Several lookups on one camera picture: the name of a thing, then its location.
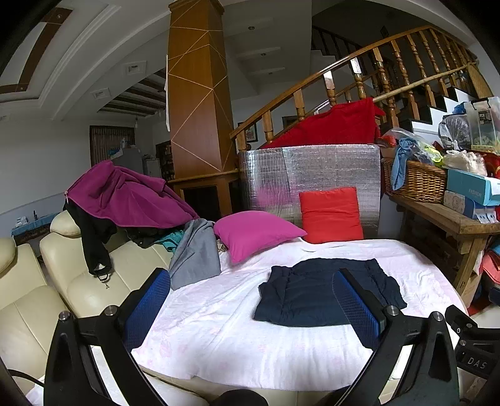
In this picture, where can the teal garment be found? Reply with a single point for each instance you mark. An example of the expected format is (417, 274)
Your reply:
(172, 240)

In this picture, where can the navy blue garment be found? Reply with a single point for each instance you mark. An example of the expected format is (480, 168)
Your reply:
(304, 296)

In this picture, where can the blue covered side table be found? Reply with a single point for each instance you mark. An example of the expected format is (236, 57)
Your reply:
(31, 226)

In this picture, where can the white staircase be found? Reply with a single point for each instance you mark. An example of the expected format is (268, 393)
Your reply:
(437, 113)

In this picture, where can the magenta fleece jacket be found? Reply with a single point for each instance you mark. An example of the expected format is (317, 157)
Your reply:
(117, 195)

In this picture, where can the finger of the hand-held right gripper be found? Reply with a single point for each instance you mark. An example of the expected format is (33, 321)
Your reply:
(461, 322)

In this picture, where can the black garment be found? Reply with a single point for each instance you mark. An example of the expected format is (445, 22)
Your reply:
(92, 238)

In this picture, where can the cream leather sofa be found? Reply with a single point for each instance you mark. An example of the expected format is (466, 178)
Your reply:
(58, 273)

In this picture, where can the clear plastic container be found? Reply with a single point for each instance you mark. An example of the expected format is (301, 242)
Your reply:
(482, 121)

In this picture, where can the wooden bench table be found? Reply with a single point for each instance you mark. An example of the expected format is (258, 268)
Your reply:
(441, 226)

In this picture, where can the magenta cushion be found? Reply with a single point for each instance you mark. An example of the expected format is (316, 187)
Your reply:
(254, 232)

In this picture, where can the grey garment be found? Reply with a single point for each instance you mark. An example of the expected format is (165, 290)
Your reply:
(195, 253)

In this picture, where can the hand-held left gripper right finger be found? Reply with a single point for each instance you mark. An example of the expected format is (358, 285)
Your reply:
(357, 300)

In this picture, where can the red blanket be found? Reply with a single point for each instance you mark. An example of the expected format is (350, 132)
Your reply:
(336, 125)

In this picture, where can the wooden pillar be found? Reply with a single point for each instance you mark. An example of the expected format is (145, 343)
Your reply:
(195, 97)

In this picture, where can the red cushion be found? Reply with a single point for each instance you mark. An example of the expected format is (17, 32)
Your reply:
(330, 214)

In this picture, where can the framed wall picture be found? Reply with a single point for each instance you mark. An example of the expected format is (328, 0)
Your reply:
(250, 132)
(291, 121)

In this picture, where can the wooden stair railing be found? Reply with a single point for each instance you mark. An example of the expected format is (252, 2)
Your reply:
(351, 62)

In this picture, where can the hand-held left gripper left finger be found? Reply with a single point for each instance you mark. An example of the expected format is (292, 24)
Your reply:
(150, 300)

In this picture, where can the dark wooden shelf cabinet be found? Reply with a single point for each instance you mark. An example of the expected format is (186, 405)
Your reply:
(164, 160)

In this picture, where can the teal shoe box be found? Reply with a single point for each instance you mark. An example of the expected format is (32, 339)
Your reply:
(472, 187)

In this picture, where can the red bag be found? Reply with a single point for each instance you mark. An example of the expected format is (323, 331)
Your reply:
(491, 273)

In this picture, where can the beige cloth bundle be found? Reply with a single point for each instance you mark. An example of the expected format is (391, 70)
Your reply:
(465, 162)

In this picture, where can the white patterned box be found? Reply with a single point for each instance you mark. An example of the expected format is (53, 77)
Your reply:
(461, 205)

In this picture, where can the light blue cloth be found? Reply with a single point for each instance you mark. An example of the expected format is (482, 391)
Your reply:
(402, 164)

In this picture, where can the yellow green item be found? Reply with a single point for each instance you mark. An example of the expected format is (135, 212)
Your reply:
(427, 154)

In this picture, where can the dark curtain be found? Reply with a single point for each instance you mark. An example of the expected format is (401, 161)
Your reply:
(105, 144)

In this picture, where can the white pink floral sheet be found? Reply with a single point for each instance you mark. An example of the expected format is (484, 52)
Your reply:
(234, 332)

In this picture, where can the wicker basket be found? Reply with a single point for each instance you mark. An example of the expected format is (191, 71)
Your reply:
(422, 181)

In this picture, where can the silver foil board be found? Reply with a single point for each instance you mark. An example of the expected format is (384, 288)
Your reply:
(320, 168)

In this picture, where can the clear plastic bag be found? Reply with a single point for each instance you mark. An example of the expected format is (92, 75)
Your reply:
(455, 130)

